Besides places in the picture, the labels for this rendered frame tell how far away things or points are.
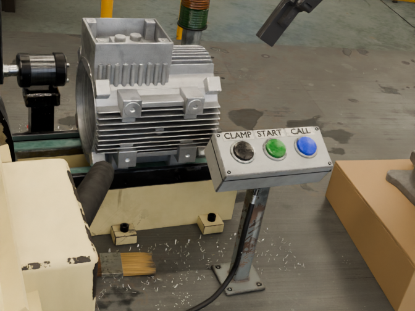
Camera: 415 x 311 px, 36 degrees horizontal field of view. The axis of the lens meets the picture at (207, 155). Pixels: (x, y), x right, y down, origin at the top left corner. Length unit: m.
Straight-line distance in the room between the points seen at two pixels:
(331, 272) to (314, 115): 0.58
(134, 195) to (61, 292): 0.77
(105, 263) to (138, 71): 0.31
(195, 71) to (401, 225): 0.43
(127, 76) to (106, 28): 0.10
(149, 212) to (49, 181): 0.77
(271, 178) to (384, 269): 0.32
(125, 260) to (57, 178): 0.72
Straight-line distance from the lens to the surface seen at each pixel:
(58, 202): 0.34
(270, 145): 0.90
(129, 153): 1.01
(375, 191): 1.21
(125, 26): 1.06
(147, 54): 0.98
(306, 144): 0.93
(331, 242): 1.21
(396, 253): 1.10
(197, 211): 1.16
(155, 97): 1.00
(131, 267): 1.06
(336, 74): 1.89
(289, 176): 0.92
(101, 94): 0.96
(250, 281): 1.07
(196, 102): 0.99
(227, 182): 0.88
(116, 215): 1.11
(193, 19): 1.36
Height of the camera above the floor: 1.52
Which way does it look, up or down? 32 degrees down
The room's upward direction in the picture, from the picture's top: 10 degrees clockwise
